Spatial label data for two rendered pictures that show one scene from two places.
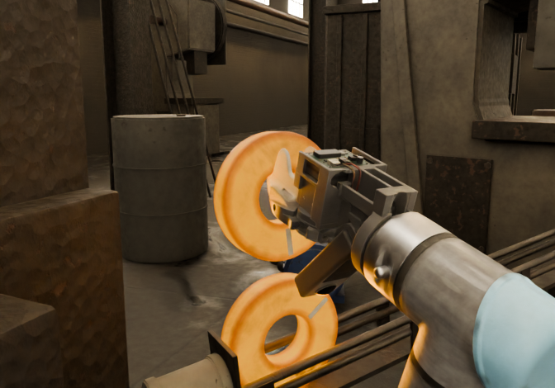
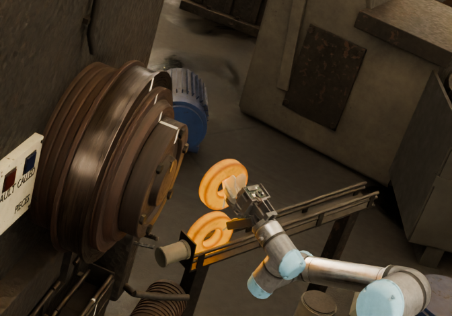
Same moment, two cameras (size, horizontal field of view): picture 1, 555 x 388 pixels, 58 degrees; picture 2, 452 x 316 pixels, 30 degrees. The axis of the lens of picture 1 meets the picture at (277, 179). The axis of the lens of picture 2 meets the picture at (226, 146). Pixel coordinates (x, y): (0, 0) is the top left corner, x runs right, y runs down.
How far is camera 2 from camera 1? 1.90 m
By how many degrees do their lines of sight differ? 24
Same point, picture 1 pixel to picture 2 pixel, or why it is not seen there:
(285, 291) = (217, 220)
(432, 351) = (269, 263)
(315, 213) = (243, 210)
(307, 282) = (231, 226)
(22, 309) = not seen: hidden behind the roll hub
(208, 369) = (183, 247)
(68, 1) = not seen: hidden behind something
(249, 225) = (212, 198)
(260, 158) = (222, 174)
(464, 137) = (348, 19)
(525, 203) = (381, 97)
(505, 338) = (286, 265)
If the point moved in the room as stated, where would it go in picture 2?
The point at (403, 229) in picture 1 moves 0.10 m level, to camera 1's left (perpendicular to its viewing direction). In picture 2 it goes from (270, 228) to (235, 222)
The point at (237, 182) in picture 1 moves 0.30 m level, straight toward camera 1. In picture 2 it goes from (212, 183) to (235, 250)
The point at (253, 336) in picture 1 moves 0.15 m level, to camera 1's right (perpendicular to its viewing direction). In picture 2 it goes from (201, 236) to (250, 243)
